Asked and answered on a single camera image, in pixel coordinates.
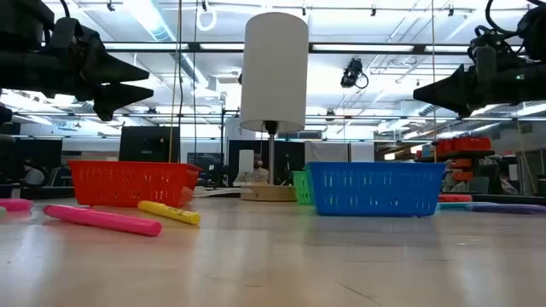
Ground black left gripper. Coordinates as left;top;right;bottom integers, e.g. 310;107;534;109
0;17;155;123

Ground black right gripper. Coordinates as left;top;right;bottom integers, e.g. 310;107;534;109
412;43;546;118

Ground purple Sharpie marker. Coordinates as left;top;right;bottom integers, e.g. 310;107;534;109
465;202;546;215

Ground pink highlighter marker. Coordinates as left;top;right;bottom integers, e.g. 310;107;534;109
43;204;164;238
0;198;34;212

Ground yellow highlighter marker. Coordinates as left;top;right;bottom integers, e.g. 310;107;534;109
136;200;201;226

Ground large red storage bin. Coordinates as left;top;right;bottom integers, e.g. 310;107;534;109
452;136;492;152

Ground black storage shelf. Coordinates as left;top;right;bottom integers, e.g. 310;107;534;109
414;148;496;195

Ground red plastic basket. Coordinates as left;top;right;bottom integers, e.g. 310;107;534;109
67;159;201;208

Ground dark monitor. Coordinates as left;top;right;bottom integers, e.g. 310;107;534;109
12;138;64;174

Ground small dark screen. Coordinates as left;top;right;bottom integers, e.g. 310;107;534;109
186;152;224;174

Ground blue plastic basket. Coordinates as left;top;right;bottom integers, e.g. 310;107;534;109
306;161;447;217

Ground white lamp with wooden base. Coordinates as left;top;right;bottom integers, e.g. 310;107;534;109
239;11;310;202

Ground person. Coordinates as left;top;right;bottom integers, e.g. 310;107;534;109
243;153;270;185

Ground dark partition panel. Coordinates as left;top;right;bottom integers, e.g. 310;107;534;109
228;139;306;185

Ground green plastic basket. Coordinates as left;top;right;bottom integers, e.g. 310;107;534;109
292;170;315;206

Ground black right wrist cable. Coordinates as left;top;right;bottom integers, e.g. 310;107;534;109
485;0;546;38

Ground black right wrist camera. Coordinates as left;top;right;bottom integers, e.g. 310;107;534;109
518;3;546;61

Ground white hanging ring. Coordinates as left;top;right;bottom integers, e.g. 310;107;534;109
195;7;218;32

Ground black ceiling camera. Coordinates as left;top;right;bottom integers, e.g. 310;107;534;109
340;57;369;90

